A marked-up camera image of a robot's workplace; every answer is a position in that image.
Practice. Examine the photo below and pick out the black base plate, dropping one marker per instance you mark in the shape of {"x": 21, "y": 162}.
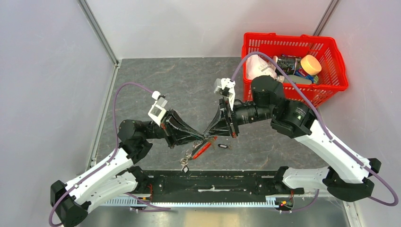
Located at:
{"x": 212, "y": 186}

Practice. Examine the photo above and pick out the grey green pouch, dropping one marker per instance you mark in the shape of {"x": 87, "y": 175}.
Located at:
{"x": 295, "y": 79}

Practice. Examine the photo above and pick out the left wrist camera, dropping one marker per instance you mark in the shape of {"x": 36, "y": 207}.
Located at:
{"x": 157, "y": 111}

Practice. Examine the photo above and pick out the red plastic basket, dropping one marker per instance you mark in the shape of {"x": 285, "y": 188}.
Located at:
{"x": 332, "y": 78}

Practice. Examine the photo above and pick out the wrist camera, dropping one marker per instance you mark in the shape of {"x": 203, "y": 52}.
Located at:
{"x": 157, "y": 111}
{"x": 226, "y": 88}

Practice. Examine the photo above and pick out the dark printed can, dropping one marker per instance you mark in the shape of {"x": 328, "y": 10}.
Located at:
{"x": 289, "y": 64}

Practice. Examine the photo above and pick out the jar with yellow lid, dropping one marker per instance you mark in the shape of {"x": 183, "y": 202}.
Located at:
{"x": 308, "y": 67}

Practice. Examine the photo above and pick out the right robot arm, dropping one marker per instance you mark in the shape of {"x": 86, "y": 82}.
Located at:
{"x": 347, "y": 174}

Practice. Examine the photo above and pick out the keyring bunch with tags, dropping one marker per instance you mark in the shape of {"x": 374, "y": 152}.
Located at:
{"x": 198, "y": 149}

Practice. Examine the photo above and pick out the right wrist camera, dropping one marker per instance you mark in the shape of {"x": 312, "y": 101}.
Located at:
{"x": 226, "y": 88}

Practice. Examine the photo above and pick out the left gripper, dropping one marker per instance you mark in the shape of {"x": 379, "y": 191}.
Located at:
{"x": 178, "y": 138}

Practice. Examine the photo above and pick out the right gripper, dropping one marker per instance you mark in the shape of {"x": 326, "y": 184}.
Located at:
{"x": 219, "y": 126}

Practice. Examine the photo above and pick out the white plastic bag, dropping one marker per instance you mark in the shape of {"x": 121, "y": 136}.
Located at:
{"x": 257, "y": 66}

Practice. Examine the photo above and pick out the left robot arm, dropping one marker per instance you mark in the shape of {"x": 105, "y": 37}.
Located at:
{"x": 117, "y": 173}

